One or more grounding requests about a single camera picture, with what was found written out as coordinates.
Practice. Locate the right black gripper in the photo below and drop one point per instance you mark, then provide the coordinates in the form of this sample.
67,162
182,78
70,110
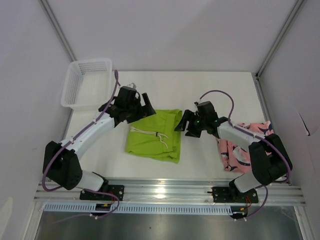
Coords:
188,116

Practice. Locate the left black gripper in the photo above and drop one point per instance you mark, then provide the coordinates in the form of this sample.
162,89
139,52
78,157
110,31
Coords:
147,109

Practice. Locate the lime green cloth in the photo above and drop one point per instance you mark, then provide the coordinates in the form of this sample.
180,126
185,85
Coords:
155,136

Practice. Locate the pink shark print shorts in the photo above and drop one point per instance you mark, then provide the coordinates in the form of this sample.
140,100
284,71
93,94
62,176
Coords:
236,159

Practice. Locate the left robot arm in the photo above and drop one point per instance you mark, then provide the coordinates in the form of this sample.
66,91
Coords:
62,159

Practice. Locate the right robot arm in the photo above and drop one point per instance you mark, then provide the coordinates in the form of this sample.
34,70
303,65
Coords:
268,157

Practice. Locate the white plastic basket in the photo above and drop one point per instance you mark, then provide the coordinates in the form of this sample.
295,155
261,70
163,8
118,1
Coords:
88,84

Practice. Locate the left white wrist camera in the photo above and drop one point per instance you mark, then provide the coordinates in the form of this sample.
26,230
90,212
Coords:
132,85

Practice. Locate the aluminium mounting rail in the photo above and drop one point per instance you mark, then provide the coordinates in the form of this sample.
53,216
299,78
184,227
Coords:
196,192

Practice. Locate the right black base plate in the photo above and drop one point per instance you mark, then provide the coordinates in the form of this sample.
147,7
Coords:
223,194

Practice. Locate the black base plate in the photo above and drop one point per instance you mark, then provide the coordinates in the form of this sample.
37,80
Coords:
223,194
116,190

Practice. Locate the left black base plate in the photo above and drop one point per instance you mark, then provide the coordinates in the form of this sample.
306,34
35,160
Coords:
116,190

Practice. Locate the white slotted cable duct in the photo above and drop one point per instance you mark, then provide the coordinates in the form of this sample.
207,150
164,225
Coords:
134,208

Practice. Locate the right aluminium frame post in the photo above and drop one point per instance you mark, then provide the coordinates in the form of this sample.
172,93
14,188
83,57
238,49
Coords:
285,28

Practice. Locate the aluminium frame post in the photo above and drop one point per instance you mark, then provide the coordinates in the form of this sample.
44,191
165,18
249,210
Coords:
285,28
46,7

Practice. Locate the left aluminium frame post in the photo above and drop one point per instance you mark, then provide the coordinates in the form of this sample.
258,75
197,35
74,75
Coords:
46,7

